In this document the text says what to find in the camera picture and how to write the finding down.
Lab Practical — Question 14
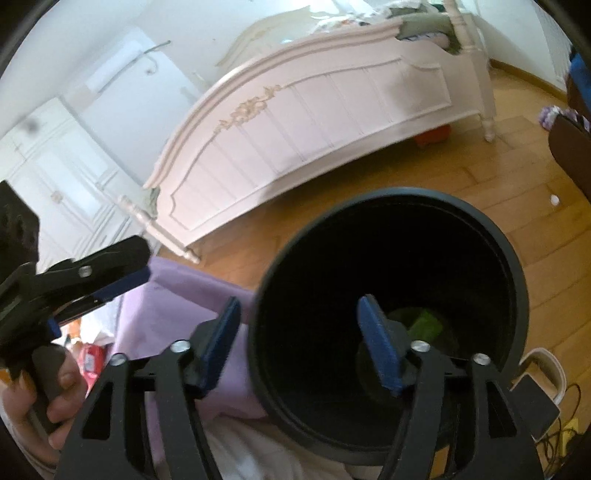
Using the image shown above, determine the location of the green snack wrapper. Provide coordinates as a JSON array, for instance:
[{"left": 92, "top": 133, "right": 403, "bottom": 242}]
[{"left": 409, "top": 310, "right": 444, "bottom": 344}]

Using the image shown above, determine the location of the black round trash bin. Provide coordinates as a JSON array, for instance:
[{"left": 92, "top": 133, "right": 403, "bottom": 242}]
[{"left": 247, "top": 188, "right": 529, "bottom": 466}]

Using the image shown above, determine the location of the left hand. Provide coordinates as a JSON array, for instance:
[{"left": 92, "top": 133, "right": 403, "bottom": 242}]
[{"left": 0, "top": 348, "right": 89, "bottom": 467}]

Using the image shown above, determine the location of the white wardrobe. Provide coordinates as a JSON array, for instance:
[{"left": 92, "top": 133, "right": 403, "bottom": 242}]
[{"left": 1, "top": 98, "right": 149, "bottom": 272}]

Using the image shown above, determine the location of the red box under bed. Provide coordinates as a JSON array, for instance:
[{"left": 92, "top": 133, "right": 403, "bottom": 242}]
[{"left": 414, "top": 124, "right": 452, "bottom": 148}]

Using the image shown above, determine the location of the brown chair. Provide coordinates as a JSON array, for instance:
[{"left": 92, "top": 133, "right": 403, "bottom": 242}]
[{"left": 549, "top": 75, "right": 591, "bottom": 200}]

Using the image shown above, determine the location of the purple floral cloth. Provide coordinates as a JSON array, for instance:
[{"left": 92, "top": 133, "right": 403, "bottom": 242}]
[{"left": 538, "top": 105, "right": 590, "bottom": 132}]

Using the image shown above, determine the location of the blue towel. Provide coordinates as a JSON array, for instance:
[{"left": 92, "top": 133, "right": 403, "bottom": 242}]
[{"left": 570, "top": 52, "right": 591, "bottom": 96}]

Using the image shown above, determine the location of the white ornate bed frame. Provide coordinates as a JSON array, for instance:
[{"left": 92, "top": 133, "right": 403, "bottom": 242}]
[{"left": 118, "top": 1, "right": 496, "bottom": 261}]

